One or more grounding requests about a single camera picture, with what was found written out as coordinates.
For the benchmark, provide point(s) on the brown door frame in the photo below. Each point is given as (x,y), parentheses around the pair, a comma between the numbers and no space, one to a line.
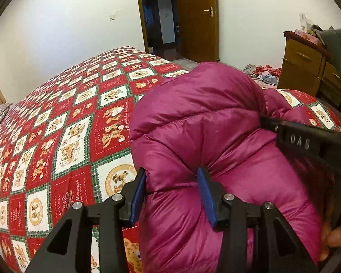
(140,11)

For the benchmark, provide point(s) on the person's right hand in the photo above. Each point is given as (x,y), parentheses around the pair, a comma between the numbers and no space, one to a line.
(338,236)

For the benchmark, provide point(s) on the red checkered printed blanket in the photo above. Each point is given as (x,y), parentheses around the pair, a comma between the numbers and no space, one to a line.
(59,119)

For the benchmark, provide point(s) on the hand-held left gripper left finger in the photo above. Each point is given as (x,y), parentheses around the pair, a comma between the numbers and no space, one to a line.
(137,199)

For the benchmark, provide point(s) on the magenta down jacket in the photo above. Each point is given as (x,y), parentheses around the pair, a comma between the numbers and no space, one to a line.
(201,119)

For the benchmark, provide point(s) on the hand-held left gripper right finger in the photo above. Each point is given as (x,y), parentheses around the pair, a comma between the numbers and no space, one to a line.
(206,196)

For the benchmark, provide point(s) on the wooden dresser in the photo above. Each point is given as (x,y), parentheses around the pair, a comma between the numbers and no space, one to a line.
(301,62)

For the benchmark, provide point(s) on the pile of clothes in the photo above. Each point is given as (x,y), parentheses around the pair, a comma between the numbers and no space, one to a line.
(263,74)

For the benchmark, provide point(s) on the brown wooden door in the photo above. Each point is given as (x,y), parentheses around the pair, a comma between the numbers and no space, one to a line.
(193,34)

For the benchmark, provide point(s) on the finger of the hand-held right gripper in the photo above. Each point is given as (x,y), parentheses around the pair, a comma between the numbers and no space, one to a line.
(268,122)

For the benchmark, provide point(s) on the white card box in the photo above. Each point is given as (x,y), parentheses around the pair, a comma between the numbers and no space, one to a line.
(302,21)

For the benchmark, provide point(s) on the white wall switch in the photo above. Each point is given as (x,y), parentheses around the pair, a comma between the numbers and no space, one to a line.
(112,17)

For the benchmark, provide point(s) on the pink box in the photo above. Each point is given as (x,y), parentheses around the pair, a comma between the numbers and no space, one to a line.
(308,36)

